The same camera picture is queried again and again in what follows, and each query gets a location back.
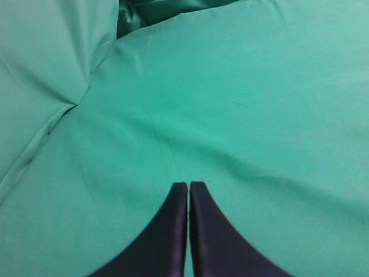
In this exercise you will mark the green cloth backdrop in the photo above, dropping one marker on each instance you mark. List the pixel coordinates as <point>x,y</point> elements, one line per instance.
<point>105,104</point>

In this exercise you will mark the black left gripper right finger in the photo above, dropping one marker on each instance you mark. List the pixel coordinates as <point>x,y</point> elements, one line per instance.
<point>217,248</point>

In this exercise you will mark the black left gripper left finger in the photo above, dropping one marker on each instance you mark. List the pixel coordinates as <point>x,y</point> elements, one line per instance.
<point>160,249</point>

